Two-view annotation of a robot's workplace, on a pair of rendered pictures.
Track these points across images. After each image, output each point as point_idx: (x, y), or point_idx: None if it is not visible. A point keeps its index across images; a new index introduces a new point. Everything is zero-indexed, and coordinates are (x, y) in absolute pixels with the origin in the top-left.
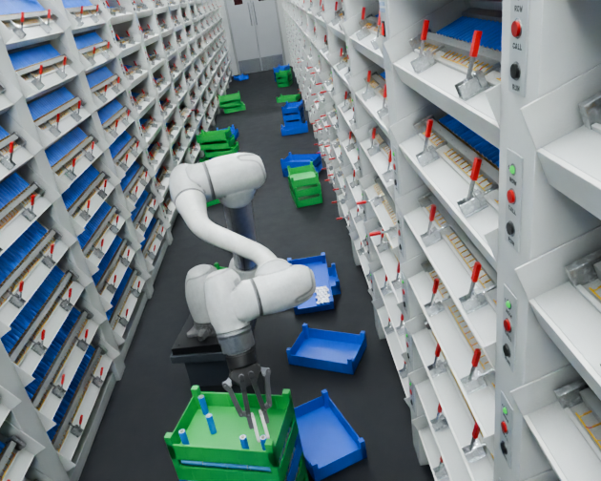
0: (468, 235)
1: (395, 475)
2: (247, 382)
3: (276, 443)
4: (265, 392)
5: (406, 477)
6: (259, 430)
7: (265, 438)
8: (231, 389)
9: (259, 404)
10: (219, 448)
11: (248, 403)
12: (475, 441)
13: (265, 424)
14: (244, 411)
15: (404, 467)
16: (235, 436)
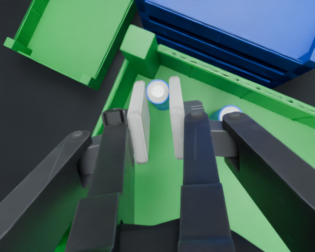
0: None
1: (7, 187)
2: (155, 243)
3: (120, 70)
4: (70, 196)
5: None
6: (175, 198)
7: (149, 83)
8: None
9: (123, 139)
10: None
11: (185, 144)
12: None
13: (131, 98)
14: (214, 135)
15: None
16: (250, 201)
